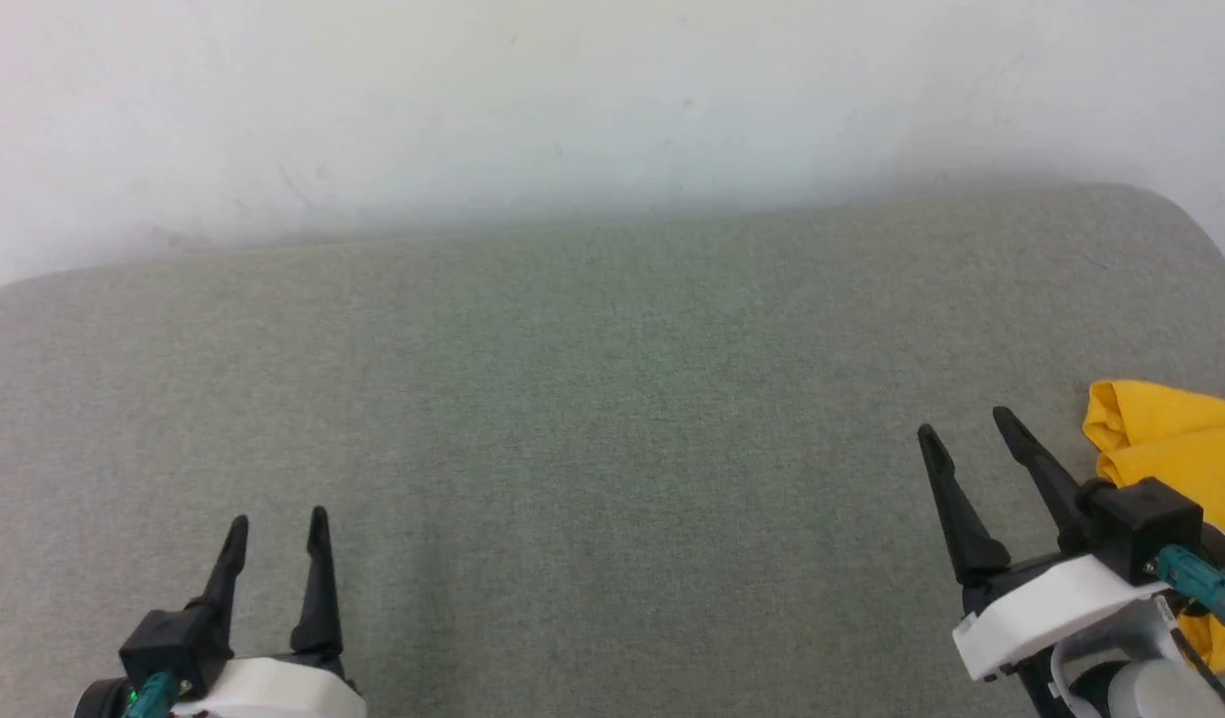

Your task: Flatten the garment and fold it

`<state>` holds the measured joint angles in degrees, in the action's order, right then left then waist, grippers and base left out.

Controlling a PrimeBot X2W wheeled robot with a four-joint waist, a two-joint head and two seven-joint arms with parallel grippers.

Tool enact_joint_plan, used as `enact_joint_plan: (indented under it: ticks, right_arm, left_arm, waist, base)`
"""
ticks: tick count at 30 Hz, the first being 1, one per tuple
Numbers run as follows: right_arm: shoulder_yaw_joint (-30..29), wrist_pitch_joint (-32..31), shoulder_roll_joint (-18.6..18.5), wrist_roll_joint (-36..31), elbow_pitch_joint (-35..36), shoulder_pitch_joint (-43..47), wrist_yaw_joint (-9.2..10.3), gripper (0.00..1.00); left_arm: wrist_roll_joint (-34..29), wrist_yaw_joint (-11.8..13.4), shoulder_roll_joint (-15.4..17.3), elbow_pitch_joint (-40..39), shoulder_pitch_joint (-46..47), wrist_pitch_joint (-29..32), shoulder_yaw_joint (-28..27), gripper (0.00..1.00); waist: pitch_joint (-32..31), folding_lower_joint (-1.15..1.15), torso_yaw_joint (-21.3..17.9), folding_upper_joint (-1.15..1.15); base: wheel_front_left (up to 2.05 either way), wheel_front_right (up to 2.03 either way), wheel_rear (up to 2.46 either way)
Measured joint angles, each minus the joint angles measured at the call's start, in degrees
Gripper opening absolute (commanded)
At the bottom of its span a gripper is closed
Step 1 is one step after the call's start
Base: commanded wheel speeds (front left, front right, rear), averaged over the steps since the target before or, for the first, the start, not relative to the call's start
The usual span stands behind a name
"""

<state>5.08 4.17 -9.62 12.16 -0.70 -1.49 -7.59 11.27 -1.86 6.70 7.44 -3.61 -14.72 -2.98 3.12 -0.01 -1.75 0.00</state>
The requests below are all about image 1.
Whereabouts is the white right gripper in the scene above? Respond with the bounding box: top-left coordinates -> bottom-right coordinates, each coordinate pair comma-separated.
917,406 -> 1172,685

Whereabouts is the yellow garment with white patch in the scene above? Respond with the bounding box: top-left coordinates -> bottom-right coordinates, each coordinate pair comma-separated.
1083,379 -> 1225,675

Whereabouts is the grey-green fabric sofa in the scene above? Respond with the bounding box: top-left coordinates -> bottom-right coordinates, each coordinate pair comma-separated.
0,183 -> 1225,718

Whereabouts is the cable with teal plug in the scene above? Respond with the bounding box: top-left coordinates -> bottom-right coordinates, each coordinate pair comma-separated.
122,672 -> 183,718
1144,544 -> 1225,635

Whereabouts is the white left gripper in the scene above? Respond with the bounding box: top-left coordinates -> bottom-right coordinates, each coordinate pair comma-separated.
169,506 -> 367,718

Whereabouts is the left cable with teal plug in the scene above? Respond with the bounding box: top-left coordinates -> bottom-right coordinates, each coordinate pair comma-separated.
122,672 -> 183,718

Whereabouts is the right cable with teal plug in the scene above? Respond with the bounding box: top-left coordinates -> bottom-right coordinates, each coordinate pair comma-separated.
1144,544 -> 1225,635

